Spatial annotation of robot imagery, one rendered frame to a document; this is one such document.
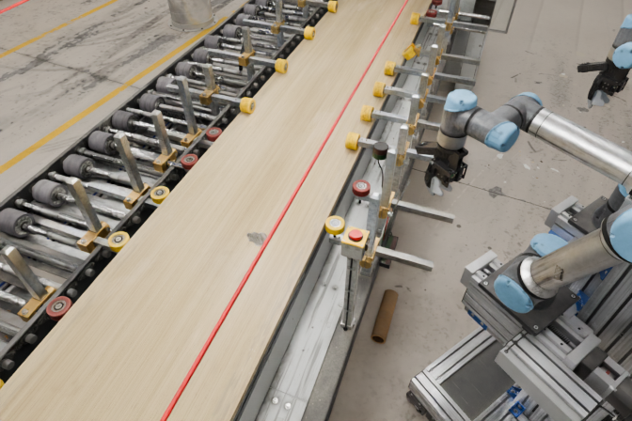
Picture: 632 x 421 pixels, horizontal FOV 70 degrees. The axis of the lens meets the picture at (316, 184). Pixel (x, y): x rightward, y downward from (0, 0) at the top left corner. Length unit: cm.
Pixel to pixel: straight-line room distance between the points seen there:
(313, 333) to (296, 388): 23
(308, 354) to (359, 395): 67
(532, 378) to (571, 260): 48
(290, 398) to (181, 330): 47
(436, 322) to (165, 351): 159
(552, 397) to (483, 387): 81
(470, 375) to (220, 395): 127
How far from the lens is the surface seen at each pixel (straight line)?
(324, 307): 196
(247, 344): 158
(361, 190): 200
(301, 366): 184
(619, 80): 196
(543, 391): 159
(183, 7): 561
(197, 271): 177
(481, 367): 242
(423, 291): 282
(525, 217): 342
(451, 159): 130
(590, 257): 121
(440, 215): 202
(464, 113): 121
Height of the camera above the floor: 229
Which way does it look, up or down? 43 degrees down
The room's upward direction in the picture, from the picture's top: straight up
